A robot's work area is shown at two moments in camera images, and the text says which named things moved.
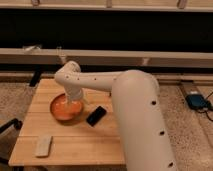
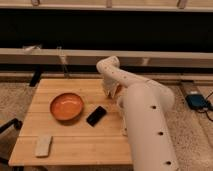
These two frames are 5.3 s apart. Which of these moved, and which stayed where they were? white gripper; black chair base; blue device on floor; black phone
Moved: white gripper
Stayed: blue device on floor; black phone; black chair base
